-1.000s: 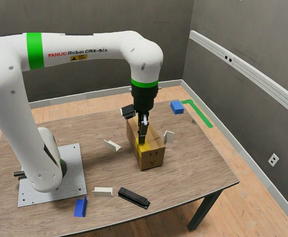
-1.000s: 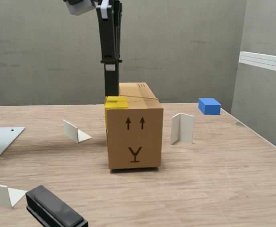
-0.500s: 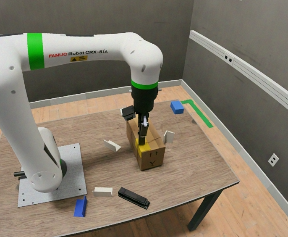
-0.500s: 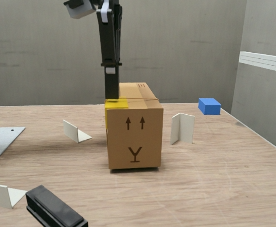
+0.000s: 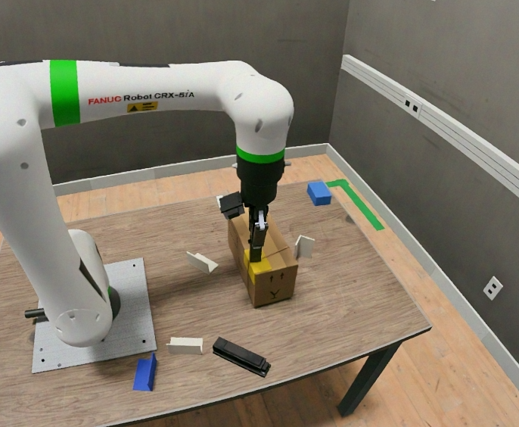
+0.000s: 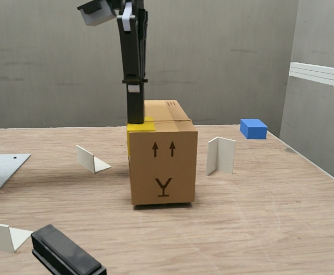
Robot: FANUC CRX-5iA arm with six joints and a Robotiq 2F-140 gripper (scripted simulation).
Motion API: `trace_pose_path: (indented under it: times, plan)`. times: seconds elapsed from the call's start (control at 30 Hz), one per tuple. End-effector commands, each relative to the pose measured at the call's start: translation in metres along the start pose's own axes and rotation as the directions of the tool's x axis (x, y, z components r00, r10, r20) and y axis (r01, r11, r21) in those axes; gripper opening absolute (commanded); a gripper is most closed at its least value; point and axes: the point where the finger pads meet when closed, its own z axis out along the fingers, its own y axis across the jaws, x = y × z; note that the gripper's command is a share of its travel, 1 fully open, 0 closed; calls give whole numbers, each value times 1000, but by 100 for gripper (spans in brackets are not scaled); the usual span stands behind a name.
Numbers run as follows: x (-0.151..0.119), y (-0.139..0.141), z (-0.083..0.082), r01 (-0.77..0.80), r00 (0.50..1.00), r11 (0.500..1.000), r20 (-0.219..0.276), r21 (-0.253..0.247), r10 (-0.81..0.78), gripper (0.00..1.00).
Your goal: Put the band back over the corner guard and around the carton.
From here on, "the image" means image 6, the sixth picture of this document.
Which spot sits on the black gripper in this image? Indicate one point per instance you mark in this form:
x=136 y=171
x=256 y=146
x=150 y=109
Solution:
x=132 y=20

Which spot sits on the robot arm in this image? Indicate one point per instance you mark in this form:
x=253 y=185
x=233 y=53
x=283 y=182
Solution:
x=97 y=12

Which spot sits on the grey l-shaped corner guard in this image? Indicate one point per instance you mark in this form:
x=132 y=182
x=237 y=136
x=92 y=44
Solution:
x=220 y=155

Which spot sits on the blue rectangular block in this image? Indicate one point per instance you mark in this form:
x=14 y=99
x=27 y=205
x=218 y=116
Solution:
x=253 y=129

